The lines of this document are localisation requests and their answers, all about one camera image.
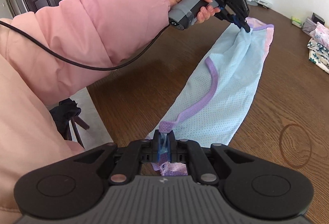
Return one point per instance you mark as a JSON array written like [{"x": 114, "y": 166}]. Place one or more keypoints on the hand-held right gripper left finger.
[{"x": 156, "y": 147}]

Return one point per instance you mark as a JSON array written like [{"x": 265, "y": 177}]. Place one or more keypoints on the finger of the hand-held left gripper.
[
  {"x": 245, "y": 21},
  {"x": 234, "y": 18}
]

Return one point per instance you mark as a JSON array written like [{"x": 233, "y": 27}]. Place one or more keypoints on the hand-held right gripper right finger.
[{"x": 171, "y": 147}]

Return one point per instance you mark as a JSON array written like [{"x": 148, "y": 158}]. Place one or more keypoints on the pink blue purple mesh vest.
[{"x": 226, "y": 80}]

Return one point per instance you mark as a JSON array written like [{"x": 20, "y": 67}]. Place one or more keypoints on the white rectangular gadget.
[{"x": 264, "y": 2}]

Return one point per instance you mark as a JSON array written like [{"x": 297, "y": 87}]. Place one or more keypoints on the green packet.
[{"x": 297, "y": 21}]

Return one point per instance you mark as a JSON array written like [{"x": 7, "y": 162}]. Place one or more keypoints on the black charger box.
[{"x": 318, "y": 18}]

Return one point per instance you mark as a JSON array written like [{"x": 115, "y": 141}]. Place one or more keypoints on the wooden chair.
[{"x": 83, "y": 125}]

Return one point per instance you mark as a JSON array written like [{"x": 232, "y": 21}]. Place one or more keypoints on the white green floral cloth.
[{"x": 318, "y": 56}]

